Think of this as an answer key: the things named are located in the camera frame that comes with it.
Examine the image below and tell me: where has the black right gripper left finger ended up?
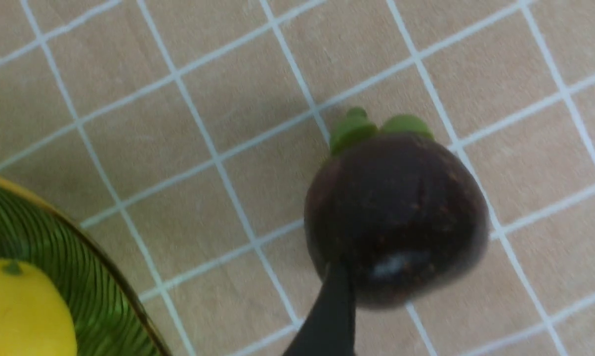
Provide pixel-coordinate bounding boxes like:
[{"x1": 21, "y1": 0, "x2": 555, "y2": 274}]
[{"x1": 283, "y1": 262, "x2": 356, "y2": 356}]

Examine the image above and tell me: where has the dark purple toy mangosteen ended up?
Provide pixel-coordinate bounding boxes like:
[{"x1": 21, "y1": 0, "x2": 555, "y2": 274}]
[{"x1": 304, "y1": 107, "x2": 490, "y2": 309}]

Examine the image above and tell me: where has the yellow toy lemon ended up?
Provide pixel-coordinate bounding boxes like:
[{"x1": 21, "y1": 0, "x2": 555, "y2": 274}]
[{"x1": 0, "y1": 259, "x2": 78, "y2": 356}]

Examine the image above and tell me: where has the green glass leaf plate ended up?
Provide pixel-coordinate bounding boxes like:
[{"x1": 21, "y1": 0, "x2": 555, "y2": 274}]
[{"x1": 0, "y1": 178, "x2": 172, "y2": 356}]

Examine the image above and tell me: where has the checkered beige tablecloth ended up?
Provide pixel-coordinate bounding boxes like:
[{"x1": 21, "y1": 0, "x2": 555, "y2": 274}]
[{"x1": 0, "y1": 0, "x2": 595, "y2": 356}]

